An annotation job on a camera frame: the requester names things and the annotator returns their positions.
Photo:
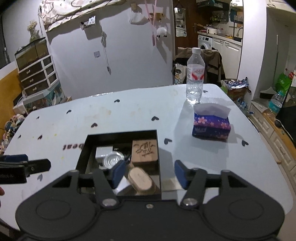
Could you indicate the clear round lid device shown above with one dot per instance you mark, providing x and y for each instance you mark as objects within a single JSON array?
[{"x": 112, "y": 159}]

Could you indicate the purple floral tissue box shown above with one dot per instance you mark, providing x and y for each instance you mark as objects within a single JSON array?
[{"x": 211, "y": 121}]

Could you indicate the plush sheep wall toy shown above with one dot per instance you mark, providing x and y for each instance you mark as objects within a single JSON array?
[{"x": 161, "y": 32}]

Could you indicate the chair with brown jacket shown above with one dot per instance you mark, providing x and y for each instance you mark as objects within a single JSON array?
[{"x": 214, "y": 71}]

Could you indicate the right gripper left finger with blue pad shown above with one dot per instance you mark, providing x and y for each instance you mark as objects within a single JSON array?
[{"x": 105, "y": 182}]

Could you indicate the clear plastic water bottle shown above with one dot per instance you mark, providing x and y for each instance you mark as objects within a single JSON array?
[{"x": 195, "y": 77}]

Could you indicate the glass fish tank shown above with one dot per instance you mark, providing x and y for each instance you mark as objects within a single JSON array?
[{"x": 30, "y": 53}]

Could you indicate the black cardboard box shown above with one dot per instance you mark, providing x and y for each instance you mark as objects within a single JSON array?
[{"x": 121, "y": 142}]

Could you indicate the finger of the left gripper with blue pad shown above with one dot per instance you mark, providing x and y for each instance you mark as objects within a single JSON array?
[
  {"x": 14, "y": 158},
  {"x": 36, "y": 166}
]

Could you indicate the white charger adapter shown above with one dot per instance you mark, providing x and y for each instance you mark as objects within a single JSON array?
[{"x": 124, "y": 188}]

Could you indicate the wooden carved tile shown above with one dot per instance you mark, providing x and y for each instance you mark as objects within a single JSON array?
[{"x": 144, "y": 152}]

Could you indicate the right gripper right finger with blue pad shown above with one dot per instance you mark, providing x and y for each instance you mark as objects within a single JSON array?
[{"x": 193, "y": 181}]

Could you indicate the white washing machine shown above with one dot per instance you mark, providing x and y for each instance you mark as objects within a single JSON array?
[{"x": 205, "y": 42}]

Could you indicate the smartwatch body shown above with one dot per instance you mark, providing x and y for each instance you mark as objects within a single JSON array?
[{"x": 128, "y": 158}]

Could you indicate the person left hand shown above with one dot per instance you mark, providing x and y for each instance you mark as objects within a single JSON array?
[{"x": 2, "y": 193}]

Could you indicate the white tote bag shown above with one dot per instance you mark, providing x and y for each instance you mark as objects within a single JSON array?
[{"x": 180, "y": 74}]

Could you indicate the white drawer cabinet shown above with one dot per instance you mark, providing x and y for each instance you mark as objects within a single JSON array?
[{"x": 38, "y": 76}]

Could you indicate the beige earbuds case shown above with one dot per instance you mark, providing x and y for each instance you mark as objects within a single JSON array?
[{"x": 141, "y": 181}]

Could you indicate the green label water bottle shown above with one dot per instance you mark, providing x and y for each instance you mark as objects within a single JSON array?
[{"x": 276, "y": 102}]

